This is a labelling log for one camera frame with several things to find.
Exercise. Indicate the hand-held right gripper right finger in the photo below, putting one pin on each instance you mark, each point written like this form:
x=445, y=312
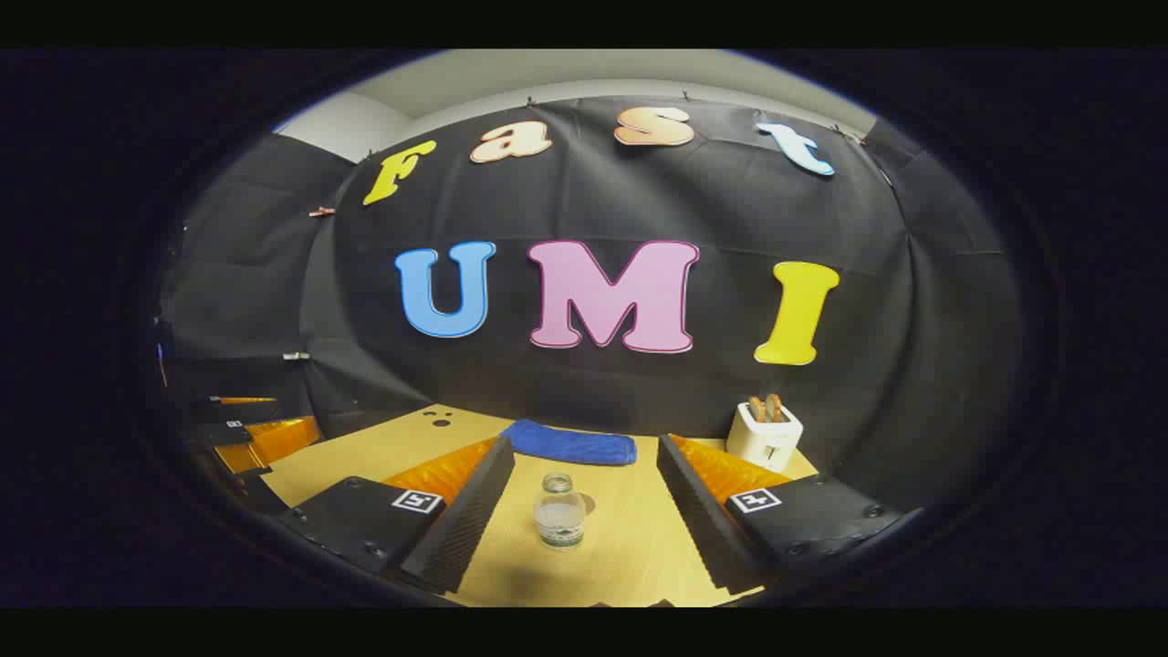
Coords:
x=712, y=529

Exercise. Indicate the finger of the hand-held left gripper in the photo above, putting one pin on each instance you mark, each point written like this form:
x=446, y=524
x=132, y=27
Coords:
x=228, y=407
x=265, y=443

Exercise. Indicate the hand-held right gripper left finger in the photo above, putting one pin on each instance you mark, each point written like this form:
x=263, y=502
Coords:
x=456, y=538

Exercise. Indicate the clear plastic water bottle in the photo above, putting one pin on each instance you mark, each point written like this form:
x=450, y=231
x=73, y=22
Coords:
x=559, y=516

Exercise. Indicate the white toaster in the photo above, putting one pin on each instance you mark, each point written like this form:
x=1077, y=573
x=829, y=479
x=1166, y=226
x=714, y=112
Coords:
x=762, y=443

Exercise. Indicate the toasted bread slice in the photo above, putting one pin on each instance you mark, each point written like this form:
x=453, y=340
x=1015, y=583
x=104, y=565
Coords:
x=756, y=408
x=775, y=406

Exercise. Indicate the blue towel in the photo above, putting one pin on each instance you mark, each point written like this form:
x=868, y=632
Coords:
x=570, y=444

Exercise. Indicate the black backdrop cloth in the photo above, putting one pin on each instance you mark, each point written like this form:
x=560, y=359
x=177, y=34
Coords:
x=639, y=201

